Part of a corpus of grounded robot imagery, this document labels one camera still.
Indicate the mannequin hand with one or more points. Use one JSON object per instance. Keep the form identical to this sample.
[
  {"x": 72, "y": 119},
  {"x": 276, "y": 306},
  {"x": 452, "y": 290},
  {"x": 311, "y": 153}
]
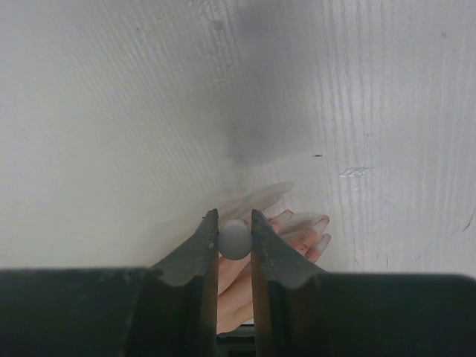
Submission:
[{"x": 305, "y": 232}]

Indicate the nail polish brush cap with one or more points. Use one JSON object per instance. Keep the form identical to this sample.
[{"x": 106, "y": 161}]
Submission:
[{"x": 234, "y": 240}]

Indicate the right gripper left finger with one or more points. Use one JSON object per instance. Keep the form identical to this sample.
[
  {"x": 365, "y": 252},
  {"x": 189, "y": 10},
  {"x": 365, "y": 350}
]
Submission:
[{"x": 168, "y": 309}]

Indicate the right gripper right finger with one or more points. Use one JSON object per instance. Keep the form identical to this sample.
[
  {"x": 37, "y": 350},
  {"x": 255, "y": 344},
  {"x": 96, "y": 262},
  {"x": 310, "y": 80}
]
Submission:
[{"x": 302, "y": 310}]

